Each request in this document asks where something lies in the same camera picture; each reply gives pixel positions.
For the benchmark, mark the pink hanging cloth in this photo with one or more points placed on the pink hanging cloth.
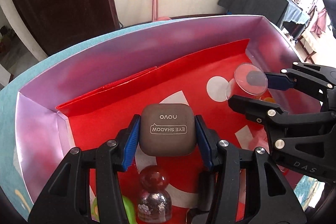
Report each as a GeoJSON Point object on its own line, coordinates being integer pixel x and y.
{"type": "Point", "coordinates": [319, 22]}

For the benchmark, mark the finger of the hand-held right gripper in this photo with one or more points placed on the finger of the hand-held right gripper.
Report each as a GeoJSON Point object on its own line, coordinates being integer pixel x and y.
{"type": "Point", "coordinates": [252, 108]}
{"type": "Point", "coordinates": [278, 81]}

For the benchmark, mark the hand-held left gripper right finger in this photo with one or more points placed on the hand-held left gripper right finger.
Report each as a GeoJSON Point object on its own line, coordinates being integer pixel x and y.
{"type": "Point", "coordinates": [203, 142]}

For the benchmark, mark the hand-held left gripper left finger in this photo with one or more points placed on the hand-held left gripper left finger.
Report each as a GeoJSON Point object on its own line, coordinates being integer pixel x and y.
{"type": "Point", "coordinates": [131, 142]}

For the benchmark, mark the yellow green toy figure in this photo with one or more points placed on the yellow green toy figure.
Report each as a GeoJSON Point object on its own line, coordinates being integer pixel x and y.
{"type": "Point", "coordinates": [130, 211]}

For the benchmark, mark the dark green nail polish bottle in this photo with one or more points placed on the dark green nail polish bottle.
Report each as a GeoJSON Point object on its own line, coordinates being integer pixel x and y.
{"type": "Point", "coordinates": [206, 187]}

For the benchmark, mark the clear jar with orange base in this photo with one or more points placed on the clear jar with orange base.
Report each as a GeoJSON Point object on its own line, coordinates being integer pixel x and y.
{"type": "Point", "coordinates": [244, 82]}

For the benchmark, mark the pink tube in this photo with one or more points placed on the pink tube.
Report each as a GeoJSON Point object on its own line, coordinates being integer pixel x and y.
{"type": "Point", "coordinates": [258, 144]}

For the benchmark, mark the brown eyeshadow case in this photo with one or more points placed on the brown eyeshadow case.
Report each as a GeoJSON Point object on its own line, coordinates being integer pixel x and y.
{"type": "Point", "coordinates": [168, 140]}

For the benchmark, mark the dark table with blue cloth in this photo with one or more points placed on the dark table with blue cloth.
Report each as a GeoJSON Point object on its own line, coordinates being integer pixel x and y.
{"type": "Point", "coordinates": [252, 1]}

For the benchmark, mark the glitter bottle with red cap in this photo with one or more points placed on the glitter bottle with red cap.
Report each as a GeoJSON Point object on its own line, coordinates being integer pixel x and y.
{"type": "Point", "coordinates": [155, 200]}

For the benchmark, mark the purple cardboard box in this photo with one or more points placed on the purple cardboard box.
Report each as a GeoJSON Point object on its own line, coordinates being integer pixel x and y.
{"type": "Point", "coordinates": [105, 61]}

